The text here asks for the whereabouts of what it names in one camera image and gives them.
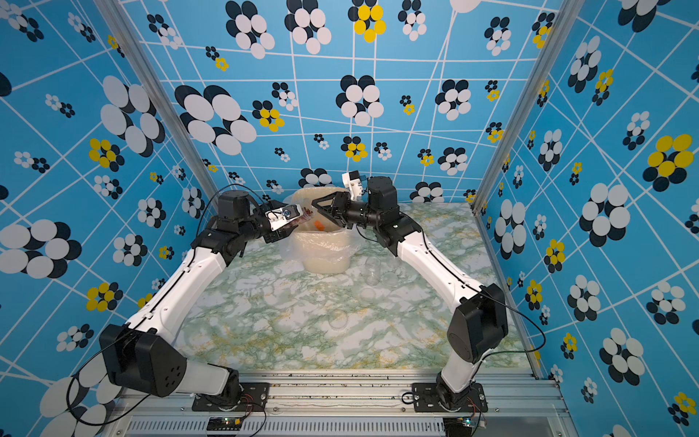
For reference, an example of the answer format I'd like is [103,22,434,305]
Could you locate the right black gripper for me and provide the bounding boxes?
[315,194,385,232]

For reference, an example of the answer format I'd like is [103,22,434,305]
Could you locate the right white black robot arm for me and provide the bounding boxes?
[311,171,515,413]

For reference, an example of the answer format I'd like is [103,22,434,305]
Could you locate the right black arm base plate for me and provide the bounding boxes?
[402,382,489,414]

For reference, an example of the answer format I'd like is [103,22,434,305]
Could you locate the cream plastic trash bin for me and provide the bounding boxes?
[287,186,356,275]

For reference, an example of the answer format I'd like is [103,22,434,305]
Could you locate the small tea jar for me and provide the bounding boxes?
[364,256,382,286]

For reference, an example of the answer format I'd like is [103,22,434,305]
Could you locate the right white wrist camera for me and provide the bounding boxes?
[342,170,365,201]

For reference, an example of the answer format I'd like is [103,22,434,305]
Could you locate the clear plastic bin liner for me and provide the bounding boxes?
[277,185,371,263]

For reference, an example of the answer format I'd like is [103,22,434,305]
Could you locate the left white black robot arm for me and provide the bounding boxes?
[96,186,307,410]

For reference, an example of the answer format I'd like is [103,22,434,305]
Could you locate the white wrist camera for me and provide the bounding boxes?
[266,204,297,231]
[342,170,365,201]

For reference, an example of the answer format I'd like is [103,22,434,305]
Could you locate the left green circuit board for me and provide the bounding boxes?
[207,417,244,433]

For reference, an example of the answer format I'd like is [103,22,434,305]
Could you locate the left aluminium corner post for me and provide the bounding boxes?
[95,1,218,212]

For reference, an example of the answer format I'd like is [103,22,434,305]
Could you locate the green circuit board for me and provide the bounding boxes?
[443,418,473,437]
[207,417,244,433]

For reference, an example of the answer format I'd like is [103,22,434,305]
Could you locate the aluminium front rail frame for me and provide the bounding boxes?
[102,369,579,436]

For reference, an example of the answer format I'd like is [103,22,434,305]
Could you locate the right green circuit board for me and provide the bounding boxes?
[443,418,473,437]

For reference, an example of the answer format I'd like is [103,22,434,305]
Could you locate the tall clear tea jar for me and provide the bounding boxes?
[382,269,399,289]

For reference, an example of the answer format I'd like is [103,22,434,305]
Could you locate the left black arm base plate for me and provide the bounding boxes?
[191,382,271,413]

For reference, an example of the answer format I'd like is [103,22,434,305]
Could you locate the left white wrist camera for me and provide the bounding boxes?
[266,204,297,231]

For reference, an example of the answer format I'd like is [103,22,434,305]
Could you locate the aluminium corner post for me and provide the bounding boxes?
[95,1,218,212]
[473,0,584,214]

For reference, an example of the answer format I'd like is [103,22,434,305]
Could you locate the right aluminium corner post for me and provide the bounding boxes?
[473,0,584,214]

